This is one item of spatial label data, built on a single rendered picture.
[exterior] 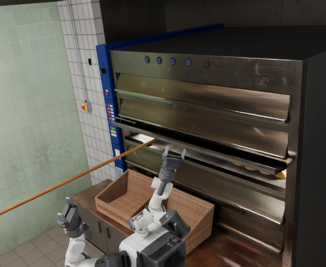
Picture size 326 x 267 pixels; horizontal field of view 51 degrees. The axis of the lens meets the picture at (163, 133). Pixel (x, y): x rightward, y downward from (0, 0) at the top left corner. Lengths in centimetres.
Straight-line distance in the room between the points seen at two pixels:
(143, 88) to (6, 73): 150
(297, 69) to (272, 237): 130
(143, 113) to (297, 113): 152
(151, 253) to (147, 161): 181
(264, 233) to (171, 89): 137
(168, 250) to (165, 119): 153
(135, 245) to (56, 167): 266
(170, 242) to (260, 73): 121
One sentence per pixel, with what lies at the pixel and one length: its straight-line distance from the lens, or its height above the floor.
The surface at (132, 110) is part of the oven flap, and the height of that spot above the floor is 152.
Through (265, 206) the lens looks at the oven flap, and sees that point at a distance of 268.
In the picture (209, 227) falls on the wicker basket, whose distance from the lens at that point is 302.
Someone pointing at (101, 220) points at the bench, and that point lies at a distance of 352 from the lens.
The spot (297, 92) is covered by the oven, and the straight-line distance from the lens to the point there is 223.
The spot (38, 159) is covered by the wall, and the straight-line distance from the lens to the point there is 419.
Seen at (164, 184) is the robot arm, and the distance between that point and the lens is 196.
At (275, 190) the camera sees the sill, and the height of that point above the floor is 117.
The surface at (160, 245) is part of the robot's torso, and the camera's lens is 178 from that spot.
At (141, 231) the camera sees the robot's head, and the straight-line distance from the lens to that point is 182.
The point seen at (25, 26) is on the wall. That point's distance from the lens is 396.
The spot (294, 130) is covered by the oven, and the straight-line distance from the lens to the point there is 231.
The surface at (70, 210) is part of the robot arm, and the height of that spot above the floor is 166.
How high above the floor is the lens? 250
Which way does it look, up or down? 21 degrees down
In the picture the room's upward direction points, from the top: 6 degrees counter-clockwise
